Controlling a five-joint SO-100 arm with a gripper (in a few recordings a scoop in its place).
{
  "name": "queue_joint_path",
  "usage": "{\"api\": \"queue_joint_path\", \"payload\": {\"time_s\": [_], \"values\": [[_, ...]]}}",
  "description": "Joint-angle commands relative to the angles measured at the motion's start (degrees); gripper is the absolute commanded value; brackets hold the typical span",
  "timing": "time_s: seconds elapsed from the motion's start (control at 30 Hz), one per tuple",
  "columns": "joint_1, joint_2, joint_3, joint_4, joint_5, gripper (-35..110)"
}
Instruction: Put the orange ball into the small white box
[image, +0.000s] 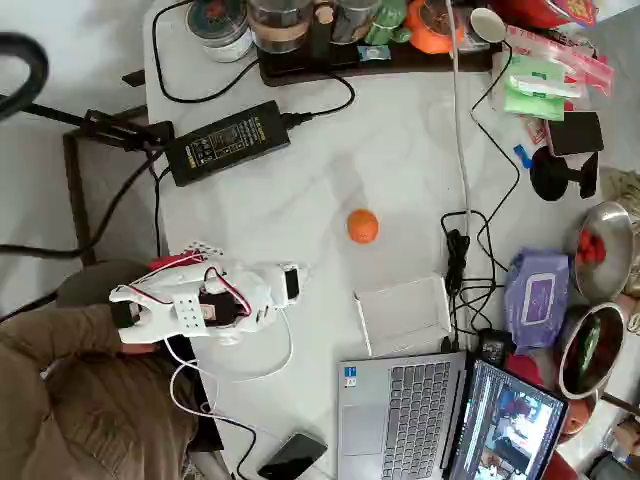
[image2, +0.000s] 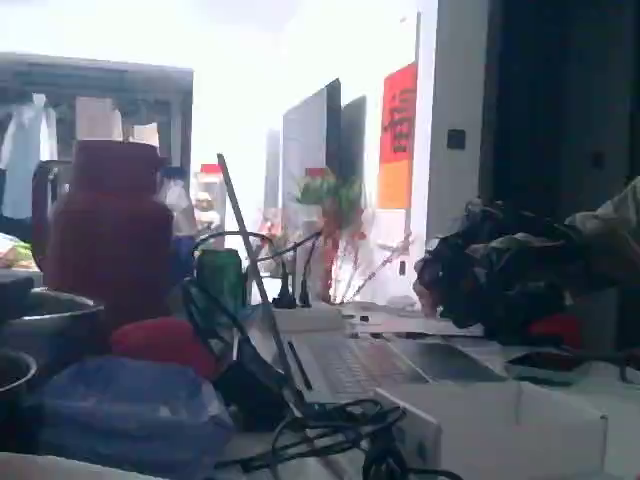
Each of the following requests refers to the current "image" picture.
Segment green cucumber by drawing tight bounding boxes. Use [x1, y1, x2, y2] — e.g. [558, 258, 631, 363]
[577, 314, 603, 381]

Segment black smartphone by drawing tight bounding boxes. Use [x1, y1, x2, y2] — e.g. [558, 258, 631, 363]
[256, 432, 329, 480]

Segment dark tea tray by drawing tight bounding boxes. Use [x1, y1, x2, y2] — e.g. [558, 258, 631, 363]
[257, 39, 504, 87]

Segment wide steel bowl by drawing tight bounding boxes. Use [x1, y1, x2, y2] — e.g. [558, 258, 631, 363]
[569, 201, 636, 303]

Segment person bare hand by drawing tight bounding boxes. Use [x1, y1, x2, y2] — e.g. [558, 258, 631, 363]
[117, 341, 164, 357]

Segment black clamp bracket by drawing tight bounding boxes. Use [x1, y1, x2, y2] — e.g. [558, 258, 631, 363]
[24, 102, 176, 154]

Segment red apple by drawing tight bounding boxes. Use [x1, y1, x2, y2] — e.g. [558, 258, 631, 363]
[562, 397, 599, 444]

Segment red printed sachet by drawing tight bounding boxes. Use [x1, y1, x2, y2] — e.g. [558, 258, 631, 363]
[519, 115, 551, 147]

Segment red clamp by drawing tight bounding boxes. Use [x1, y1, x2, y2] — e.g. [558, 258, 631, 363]
[147, 253, 196, 274]

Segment green tissue pack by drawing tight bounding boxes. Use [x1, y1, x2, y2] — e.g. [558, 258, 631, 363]
[502, 54, 569, 121]

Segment purple wet wipes pack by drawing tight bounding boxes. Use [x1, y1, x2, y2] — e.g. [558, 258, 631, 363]
[502, 248, 571, 356]

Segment black mains cable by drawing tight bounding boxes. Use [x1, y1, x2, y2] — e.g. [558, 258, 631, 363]
[279, 69, 357, 129]

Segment black phone pink case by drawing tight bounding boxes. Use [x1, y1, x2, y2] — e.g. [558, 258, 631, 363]
[544, 110, 606, 157]

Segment small orange fruit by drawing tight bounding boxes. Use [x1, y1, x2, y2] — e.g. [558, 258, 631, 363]
[347, 208, 380, 245]

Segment black gooseneck hose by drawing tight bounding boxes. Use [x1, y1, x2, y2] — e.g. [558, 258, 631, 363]
[0, 32, 50, 121]

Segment black usb cable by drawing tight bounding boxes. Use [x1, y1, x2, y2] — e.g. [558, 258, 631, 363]
[214, 417, 259, 480]

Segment brown sleeved forearm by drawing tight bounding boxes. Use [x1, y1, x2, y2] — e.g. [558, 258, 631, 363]
[0, 302, 126, 361]

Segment black phone stand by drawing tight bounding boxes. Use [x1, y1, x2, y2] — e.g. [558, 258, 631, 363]
[528, 147, 600, 203]

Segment white green wrapper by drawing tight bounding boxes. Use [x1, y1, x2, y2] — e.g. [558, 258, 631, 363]
[509, 74, 586, 99]

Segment teal candy packet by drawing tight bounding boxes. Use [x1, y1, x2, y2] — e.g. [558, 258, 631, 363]
[357, 43, 391, 62]

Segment black cable with plug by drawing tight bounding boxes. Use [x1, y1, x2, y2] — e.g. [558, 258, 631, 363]
[441, 209, 506, 351]

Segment dark wooden chair frame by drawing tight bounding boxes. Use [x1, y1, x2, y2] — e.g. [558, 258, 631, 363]
[62, 107, 151, 266]

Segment thick black output cable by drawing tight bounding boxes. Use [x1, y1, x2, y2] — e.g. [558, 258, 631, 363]
[0, 149, 171, 260]

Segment silver laptop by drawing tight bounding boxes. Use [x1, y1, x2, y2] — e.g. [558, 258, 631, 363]
[335, 349, 571, 480]

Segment black looping cable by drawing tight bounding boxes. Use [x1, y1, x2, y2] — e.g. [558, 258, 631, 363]
[151, 0, 264, 105]

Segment dark utensil handle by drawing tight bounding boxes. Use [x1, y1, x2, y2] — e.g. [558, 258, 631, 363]
[599, 392, 640, 416]

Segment red strawberry pile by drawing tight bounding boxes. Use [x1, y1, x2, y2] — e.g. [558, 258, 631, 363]
[577, 228, 607, 265]

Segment clear bag red print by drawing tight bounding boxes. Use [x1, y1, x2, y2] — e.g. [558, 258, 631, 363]
[507, 24, 615, 96]

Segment orange teapot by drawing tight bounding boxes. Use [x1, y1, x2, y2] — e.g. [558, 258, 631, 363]
[403, 0, 466, 55]

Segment deep steel bowl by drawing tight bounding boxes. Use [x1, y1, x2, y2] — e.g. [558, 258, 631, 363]
[557, 302, 627, 400]

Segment red cloth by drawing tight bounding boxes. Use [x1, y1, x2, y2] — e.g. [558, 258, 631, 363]
[504, 352, 545, 387]

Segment white usb cable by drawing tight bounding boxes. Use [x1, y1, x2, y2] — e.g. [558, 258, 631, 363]
[162, 304, 295, 419]

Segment thin black cable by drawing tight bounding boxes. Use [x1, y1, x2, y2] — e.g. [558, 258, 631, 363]
[469, 39, 522, 281]

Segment thick white cable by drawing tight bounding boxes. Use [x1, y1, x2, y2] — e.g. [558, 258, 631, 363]
[444, 0, 474, 221]

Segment glass jar with lid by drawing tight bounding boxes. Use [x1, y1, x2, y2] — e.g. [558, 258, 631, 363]
[185, 0, 256, 64]

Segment clear glass jar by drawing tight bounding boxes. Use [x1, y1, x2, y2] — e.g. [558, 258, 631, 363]
[329, 0, 381, 45]

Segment green cactus figurine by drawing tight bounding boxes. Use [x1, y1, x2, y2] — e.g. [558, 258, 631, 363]
[363, 0, 414, 46]

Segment person brown jacket torso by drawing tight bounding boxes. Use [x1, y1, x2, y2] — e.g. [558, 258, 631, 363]
[0, 344, 201, 480]

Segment glass jar dark contents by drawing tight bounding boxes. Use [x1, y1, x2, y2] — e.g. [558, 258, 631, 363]
[246, 0, 314, 55]

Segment small black charger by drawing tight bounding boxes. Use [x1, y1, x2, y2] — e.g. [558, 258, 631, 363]
[477, 327, 516, 364]

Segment red gift package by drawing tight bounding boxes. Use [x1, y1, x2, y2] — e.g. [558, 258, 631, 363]
[492, 0, 599, 29]

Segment black power adapter brick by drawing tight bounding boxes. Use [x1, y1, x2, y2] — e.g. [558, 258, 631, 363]
[164, 99, 292, 188]

